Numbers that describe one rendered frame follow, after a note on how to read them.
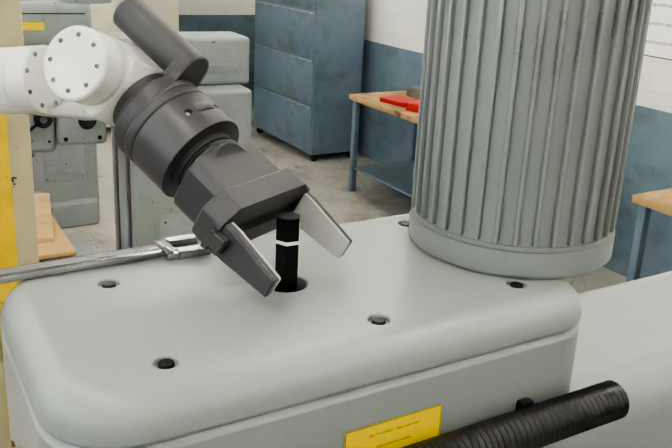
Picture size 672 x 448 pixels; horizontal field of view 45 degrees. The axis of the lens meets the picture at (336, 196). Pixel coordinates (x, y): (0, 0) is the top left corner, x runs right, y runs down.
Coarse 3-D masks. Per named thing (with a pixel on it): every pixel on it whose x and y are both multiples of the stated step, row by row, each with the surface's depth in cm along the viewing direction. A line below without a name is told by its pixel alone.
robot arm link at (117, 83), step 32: (128, 0) 73; (64, 32) 69; (96, 32) 68; (128, 32) 73; (160, 32) 71; (64, 64) 69; (96, 64) 68; (128, 64) 70; (160, 64) 72; (192, 64) 70; (64, 96) 69; (96, 96) 69; (128, 96) 70; (160, 96) 69; (128, 128) 69
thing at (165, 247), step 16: (160, 240) 75; (176, 240) 75; (192, 240) 76; (80, 256) 70; (96, 256) 70; (112, 256) 71; (128, 256) 71; (144, 256) 72; (160, 256) 73; (176, 256) 72; (192, 256) 73; (0, 272) 66; (16, 272) 67; (32, 272) 67; (48, 272) 68; (64, 272) 68
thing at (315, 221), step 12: (300, 204) 72; (312, 204) 72; (312, 216) 72; (324, 216) 71; (300, 228) 73; (312, 228) 72; (324, 228) 71; (336, 228) 71; (324, 240) 72; (336, 240) 71; (348, 240) 71; (336, 252) 71
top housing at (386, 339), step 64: (320, 256) 75; (384, 256) 76; (0, 320) 65; (64, 320) 60; (128, 320) 61; (192, 320) 61; (256, 320) 62; (320, 320) 62; (384, 320) 63; (448, 320) 64; (512, 320) 66; (576, 320) 70; (64, 384) 52; (128, 384) 52; (192, 384) 53; (256, 384) 55; (320, 384) 57; (384, 384) 61; (448, 384) 64; (512, 384) 68
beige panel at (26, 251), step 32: (0, 0) 208; (0, 32) 211; (0, 128) 217; (0, 160) 219; (0, 192) 222; (32, 192) 227; (0, 224) 224; (32, 224) 229; (0, 256) 227; (32, 256) 232; (0, 288) 230; (0, 352) 235; (0, 384) 238; (0, 416) 241
